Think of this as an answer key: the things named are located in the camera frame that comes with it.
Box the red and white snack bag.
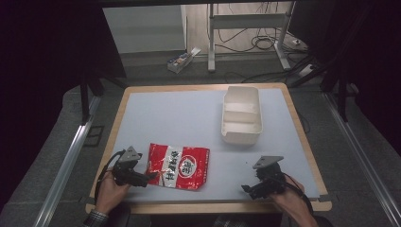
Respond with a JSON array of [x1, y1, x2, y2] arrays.
[[146, 143, 211, 191]]

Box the person's left hand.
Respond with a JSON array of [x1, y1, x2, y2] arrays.
[[95, 169, 131, 216]]

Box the black stand leg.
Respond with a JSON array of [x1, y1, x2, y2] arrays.
[[320, 69, 360, 123], [78, 75, 106, 126]]

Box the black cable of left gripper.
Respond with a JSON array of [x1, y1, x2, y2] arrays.
[[94, 149, 127, 204]]

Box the white plastic bin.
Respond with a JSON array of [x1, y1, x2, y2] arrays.
[[220, 85, 264, 146]]

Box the aluminium rail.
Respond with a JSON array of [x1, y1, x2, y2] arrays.
[[324, 92, 401, 227], [32, 96, 102, 227]]

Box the black floor cables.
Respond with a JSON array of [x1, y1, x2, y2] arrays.
[[206, 2, 316, 84]]

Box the white metal stand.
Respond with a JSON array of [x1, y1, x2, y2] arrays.
[[206, 2, 297, 74]]

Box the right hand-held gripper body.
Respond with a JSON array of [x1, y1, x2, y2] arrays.
[[249, 155, 287, 201]]

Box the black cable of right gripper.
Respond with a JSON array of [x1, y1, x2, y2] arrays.
[[282, 172, 314, 217]]

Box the small open cardboard box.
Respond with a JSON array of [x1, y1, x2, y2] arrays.
[[166, 46, 202, 75]]

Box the white power strip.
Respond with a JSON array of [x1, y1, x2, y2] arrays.
[[298, 63, 316, 79]]

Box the person's right hand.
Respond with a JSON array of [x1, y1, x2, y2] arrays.
[[268, 175, 307, 218]]

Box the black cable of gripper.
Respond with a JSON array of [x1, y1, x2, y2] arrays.
[[94, 149, 127, 204], [282, 172, 314, 217]]

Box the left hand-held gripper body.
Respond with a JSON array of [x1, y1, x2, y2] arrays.
[[112, 146, 149, 188]]

